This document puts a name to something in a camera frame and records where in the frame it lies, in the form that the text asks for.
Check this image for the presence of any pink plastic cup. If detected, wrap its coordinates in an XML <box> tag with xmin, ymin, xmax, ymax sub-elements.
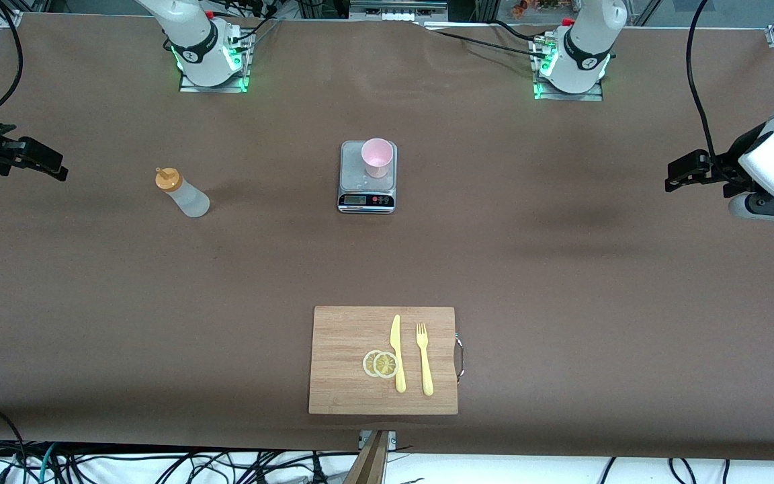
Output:
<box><xmin>361</xmin><ymin>138</ymin><xmax>394</xmax><ymax>179</ymax></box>

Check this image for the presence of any translucent sauce bottle orange cap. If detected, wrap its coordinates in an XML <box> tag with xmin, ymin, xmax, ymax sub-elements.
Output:
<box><xmin>155</xmin><ymin>168</ymin><xmax>211</xmax><ymax>219</ymax></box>

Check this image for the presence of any silver digital kitchen scale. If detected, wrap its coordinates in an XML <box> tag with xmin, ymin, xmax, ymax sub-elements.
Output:
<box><xmin>337</xmin><ymin>140</ymin><xmax>398</xmax><ymax>214</ymax></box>

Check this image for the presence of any yellow plastic fork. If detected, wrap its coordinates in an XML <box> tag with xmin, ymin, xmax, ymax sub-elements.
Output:
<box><xmin>415</xmin><ymin>323</ymin><xmax>435</xmax><ymax>397</ymax></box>

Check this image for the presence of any bamboo cutting board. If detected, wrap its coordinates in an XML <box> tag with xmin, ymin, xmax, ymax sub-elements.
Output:
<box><xmin>308</xmin><ymin>306</ymin><xmax>459</xmax><ymax>415</ymax></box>

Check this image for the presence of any yellow plastic knife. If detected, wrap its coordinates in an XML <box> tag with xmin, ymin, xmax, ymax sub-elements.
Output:
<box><xmin>390</xmin><ymin>314</ymin><xmax>407</xmax><ymax>394</ymax></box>

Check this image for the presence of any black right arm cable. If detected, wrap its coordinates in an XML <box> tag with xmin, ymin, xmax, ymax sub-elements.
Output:
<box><xmin>0</xmin><ymin>0</ymin><xmax>25</xmax><ymax>114</ymax></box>

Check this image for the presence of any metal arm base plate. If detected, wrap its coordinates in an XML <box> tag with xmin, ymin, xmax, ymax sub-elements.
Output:
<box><xmin>177</xmin><ymin>27</ymin><xmax>253</xmax><ymax>93</ymax></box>
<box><xmin>530</xmin><ymin>37</ymin><xmax>606</xmax><ymax>102</ymax></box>

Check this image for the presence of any black table cable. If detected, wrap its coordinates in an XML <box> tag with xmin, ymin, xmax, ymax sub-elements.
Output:
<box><xmin>490</xmin><ymin>18</ymin><xmax>542</xmax><ymax>45</ymax></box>
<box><xmin>424</xmin><ymin>26</ymin><xmax>542</xmax><ymax>56</ymax></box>

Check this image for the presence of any teal floor cable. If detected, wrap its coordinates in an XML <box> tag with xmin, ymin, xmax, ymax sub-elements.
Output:
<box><xmin>36</xmin><ymin>442</ymin><xmax>60</xmax><ymax>484</ymax></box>

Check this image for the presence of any small metal bracket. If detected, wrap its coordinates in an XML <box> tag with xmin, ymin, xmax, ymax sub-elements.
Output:
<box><xmin>359</xmin><ymin>430</ymin><xmax>398</xmax><ymax>450</ymax></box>

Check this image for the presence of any wooden post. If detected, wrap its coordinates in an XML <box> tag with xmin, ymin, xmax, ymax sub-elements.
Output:
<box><xmin>343</xmin><ymin>430</ymin><xmax>391</xmax><ymax>484</ymax></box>

